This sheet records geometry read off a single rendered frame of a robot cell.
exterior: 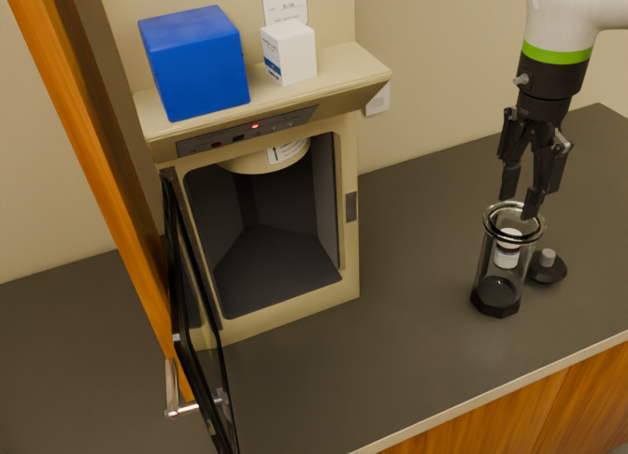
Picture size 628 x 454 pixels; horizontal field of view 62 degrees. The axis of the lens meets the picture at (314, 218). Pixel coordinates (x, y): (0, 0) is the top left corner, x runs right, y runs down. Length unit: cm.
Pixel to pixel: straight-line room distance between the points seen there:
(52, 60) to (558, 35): 61
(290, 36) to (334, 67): 9
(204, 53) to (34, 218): 84
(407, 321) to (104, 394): 61
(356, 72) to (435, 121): 87
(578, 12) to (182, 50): 49
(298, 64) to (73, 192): 78
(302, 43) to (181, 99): 16
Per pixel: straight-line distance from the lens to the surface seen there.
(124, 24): 70
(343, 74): 70
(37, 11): 60
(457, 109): 158
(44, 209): 135
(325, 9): 76
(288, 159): 86
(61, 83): 63
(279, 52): 66
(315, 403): 100
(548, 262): 120
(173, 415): 73
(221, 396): 72
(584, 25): 79
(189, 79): 62
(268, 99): 65
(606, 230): 141
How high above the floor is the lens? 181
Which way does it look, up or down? 41 degrees down
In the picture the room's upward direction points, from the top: 5 degrees counter-clockwise
